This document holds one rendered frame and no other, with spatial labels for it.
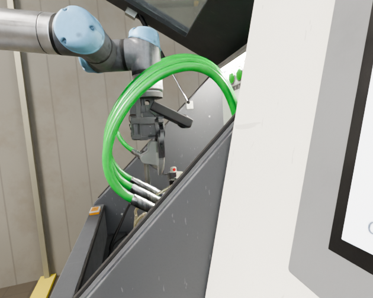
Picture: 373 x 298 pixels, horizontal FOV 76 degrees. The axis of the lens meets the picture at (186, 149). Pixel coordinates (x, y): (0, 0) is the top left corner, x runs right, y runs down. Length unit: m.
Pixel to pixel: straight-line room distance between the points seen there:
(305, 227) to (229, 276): 0.13
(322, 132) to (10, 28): 0.53
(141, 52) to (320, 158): 0.51
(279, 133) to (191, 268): 0.20
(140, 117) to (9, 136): 1.89
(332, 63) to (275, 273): 0.15
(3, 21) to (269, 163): 0.52
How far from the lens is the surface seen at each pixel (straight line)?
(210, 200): 0.30
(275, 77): 0.24
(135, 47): 0.62
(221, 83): 0.41
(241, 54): 0.81
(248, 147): 0.25
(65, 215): 2.42
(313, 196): 0.17
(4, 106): 2.43
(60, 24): 0.52
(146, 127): 0.59
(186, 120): 0.61
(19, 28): 0.57
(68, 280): 0.54
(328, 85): 0.18
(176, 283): 0.33
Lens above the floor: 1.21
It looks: 5 degrees down
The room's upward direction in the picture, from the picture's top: 4 degrees counter-clockwise
